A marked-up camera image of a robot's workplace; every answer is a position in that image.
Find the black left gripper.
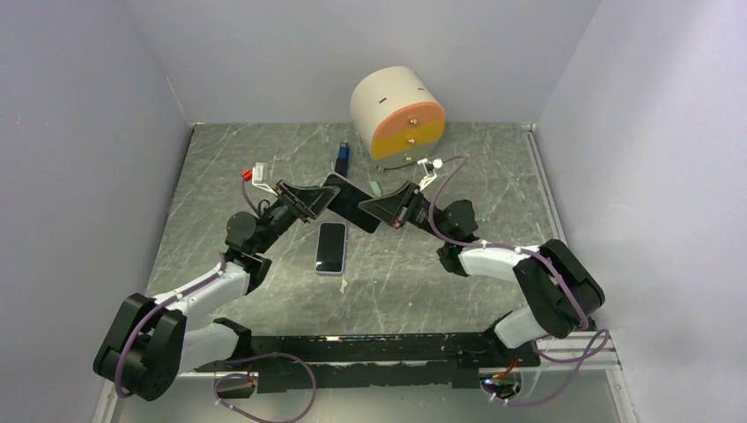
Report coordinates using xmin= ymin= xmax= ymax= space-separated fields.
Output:
xmin=254 ymin=180 xmax=340 ymax=255

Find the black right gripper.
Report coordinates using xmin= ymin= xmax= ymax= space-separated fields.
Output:
xmin=359 ymin=181 xmax=452 ymax=243

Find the phone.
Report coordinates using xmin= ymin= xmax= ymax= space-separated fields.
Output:
xmin=322 ymin=173 xmax=381 ymax=234
xmin=314 ymin=222 xmax=347 ymax=275

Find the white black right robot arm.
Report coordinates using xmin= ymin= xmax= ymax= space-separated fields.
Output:
xmin=358 ymin=182 xmax=605 ymax=366

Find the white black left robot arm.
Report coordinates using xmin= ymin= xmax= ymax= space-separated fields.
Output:
xmin=93 ymin=182 xmax=341 ymax=401

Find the phone in lilac case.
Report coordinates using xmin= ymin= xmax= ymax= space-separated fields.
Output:
xmin=314 ymin=222 xmax=347 ymax=275

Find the small green plastic tool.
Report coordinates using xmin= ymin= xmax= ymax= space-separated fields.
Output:
xmin=369 ymin=181 xmax=382 ymax=197

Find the blue black stapler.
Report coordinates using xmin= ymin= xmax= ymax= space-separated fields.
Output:
xmin=334 ymin=142 xmax=351 ymax=177

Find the round beige drawer cabinet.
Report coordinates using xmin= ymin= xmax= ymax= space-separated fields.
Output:
xmin=349 ymin=66 xmax=446 ymax=170

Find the black base bar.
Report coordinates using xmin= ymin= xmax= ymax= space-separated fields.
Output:
xmin=198 ymin=331 xmax=540 ymax=393

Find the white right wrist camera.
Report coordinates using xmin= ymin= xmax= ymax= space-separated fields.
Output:
xmin=417 ymin=158 xmax=444 ymax=190

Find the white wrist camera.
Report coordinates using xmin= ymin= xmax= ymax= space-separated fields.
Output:
xmin=241 ymin=162 xmax=277 ymax=197
xmin=417 ymin=158 xmax=444 ymax=190

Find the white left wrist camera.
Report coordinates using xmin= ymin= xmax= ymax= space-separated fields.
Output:
xmin=241 ymin=162 xmax=277 ymax=197

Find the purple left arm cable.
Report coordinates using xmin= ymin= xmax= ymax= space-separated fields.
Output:
xmin=114 ymin=174 xmax=319 ymax=423

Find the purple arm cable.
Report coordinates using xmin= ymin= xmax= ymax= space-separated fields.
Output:
xmin=114 ymin=174 xmax=319 ymax=423
xmin=427 ymin=154 xmax=613 ymax=409

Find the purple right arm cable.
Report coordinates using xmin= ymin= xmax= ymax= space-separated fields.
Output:
xmin=427 ymin=154 xmax=613 ymax=409

